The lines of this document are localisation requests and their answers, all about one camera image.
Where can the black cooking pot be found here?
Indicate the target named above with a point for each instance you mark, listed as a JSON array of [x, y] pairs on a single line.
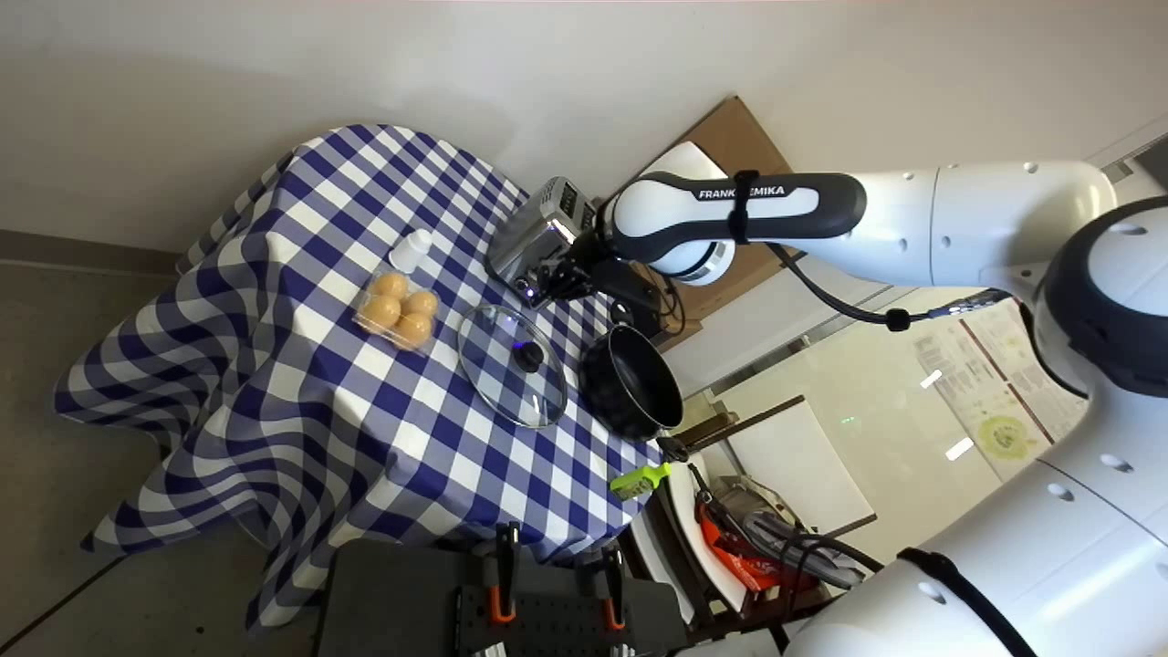
[[633, 385]]

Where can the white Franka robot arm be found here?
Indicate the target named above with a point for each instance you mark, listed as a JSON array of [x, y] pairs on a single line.
[[973, 367]]

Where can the small white shaker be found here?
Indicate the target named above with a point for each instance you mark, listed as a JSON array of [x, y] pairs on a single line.
[[412, 249]]

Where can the brown cardboard box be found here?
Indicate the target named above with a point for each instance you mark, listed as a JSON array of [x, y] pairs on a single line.
[[746, 135]]

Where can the silver toaster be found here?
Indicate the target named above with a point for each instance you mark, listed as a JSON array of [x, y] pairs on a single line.
[[533, 238]]

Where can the glass lid with black knob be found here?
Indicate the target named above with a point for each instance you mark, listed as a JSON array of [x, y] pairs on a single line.
[[512, 367]]

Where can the green plastic clip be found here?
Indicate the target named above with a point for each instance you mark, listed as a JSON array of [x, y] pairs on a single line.
[[639, 479]]

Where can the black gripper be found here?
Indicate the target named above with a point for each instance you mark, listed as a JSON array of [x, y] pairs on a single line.
[[623, 281]]

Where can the white framed board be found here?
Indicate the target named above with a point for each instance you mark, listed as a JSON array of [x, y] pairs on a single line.
[[804, 468]]

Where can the brown egg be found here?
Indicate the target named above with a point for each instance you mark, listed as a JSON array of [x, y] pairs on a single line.
[[394, 287], [380, 311], [422, 304], [415, 324]]

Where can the white round bin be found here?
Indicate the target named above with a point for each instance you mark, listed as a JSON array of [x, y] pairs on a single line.
[[696, 534]]

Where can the orange black power tool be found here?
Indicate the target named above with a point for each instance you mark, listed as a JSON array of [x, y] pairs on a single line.
[[746, 549]]

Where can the wall poster with red stripe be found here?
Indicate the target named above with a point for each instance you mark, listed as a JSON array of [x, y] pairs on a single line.
[[987, 403]]

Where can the blue white checkered tablecloth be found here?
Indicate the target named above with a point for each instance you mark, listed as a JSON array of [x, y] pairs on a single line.
[[304, 403]]

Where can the black case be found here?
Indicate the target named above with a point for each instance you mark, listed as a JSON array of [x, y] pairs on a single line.
[[402, 604]]

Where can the orange black clamp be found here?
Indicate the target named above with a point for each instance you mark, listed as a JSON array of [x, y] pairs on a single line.
[[614, 595], [503, 586]]

